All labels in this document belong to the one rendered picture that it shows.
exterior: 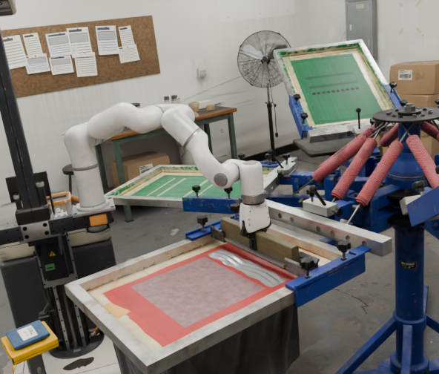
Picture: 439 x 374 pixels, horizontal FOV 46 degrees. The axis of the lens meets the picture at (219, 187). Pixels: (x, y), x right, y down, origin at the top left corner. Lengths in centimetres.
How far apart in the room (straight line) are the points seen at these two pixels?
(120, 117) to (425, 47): 475
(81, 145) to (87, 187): 16
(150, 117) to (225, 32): 460
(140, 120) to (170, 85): 416
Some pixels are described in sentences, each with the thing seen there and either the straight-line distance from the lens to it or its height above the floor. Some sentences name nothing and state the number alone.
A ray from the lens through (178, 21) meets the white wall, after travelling 596.
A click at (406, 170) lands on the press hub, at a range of 227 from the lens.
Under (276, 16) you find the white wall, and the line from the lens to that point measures 682.
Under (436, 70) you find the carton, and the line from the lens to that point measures 565.
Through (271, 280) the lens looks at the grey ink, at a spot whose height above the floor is 96.
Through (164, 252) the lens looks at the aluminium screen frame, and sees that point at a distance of 187.
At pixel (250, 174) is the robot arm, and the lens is 165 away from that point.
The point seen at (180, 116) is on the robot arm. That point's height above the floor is 147.
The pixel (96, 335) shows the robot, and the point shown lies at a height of 31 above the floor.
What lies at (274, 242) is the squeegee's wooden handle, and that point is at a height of 106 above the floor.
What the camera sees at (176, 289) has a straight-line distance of 168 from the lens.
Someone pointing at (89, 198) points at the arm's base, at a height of 118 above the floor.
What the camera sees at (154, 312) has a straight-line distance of 158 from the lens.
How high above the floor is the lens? 174
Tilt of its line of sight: 17 degrees down
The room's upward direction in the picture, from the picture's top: 7 degrees counter-clockwise
